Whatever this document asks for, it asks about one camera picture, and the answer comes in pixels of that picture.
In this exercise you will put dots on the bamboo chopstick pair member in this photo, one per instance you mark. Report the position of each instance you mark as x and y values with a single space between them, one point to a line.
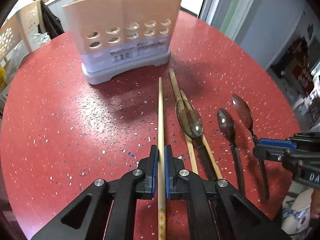
182 118

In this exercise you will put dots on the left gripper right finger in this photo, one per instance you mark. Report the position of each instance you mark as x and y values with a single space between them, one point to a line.
216 209

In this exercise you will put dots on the beige utensil holder caddy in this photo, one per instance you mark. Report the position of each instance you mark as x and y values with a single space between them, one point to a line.
115 36

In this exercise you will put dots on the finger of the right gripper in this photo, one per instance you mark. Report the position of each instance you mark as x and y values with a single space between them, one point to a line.
272 149

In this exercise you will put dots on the long bamboo chopstick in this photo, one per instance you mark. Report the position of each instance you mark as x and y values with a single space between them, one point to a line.
161 164

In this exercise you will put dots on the dark handled metal spoon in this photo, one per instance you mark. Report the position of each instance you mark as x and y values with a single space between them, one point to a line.
227 128

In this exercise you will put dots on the black handled steel spoon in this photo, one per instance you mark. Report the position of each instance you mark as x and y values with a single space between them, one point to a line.
246 118

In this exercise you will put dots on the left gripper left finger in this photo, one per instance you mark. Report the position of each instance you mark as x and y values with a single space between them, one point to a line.
106 209

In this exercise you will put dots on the black hanging cloth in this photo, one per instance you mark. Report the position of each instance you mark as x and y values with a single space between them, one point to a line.
51 22

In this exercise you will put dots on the beige perforated storage cart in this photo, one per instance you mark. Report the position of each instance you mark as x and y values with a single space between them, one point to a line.
20 37

